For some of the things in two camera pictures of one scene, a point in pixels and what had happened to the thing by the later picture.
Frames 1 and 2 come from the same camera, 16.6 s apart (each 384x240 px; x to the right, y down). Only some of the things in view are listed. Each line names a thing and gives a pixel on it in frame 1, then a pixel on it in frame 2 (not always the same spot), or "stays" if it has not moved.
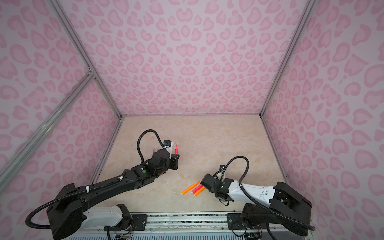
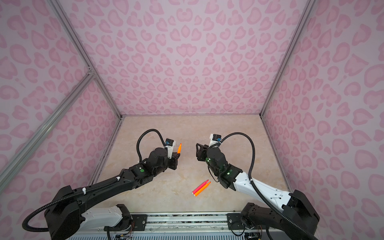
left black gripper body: [162, 171] stays
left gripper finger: [174, 161] stays
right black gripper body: [215, 194] → [214, 169]
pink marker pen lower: [197, 189] stays
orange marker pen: [199, 191] stays
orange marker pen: [190, 188] → [179, 148]
